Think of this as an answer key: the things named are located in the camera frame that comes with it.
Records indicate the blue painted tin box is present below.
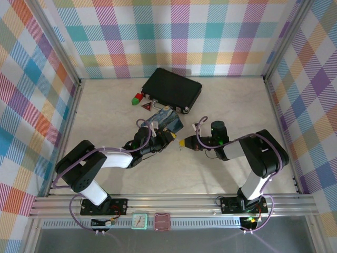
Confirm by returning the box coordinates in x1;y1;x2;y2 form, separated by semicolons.
141;105;184;133

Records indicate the red and green block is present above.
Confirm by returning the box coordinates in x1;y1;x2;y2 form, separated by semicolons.
131;92;144;106

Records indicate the black briefcase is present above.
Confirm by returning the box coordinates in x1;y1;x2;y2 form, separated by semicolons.
141;67;203;114

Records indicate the small teal clock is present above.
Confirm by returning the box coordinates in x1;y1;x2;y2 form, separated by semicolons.
131;212;148;230

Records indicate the small pink case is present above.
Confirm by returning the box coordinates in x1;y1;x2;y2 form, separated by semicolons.
153;212;172;232

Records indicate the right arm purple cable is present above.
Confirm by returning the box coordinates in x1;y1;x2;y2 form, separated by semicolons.
193;116;287;235

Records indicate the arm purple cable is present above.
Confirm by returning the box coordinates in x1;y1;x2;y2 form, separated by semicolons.
193;116;287;235
51;119;158;234

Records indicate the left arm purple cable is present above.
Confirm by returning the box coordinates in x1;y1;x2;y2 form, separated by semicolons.
51;119;158;234

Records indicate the aluminium mounting rail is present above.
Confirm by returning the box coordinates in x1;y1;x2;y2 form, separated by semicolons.
28;193;316;219

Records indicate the aluminium side rail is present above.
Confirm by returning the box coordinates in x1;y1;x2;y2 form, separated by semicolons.
263;76;302;194
46;79;85;197

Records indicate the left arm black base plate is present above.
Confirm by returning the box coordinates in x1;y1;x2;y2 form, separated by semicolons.
80;198;129;216

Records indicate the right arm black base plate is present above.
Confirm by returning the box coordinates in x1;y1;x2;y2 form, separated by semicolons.
220;196;269;215

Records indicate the perforated metal cable tray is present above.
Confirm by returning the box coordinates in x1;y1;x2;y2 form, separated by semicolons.
41;217;244;230

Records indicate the power connector with wires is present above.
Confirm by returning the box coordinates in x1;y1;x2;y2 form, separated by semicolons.
91;217;118;229
241;216;263;229

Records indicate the aluminium frame post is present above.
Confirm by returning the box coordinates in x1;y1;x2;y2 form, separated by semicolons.
262;0;316;81
27;0;85;86

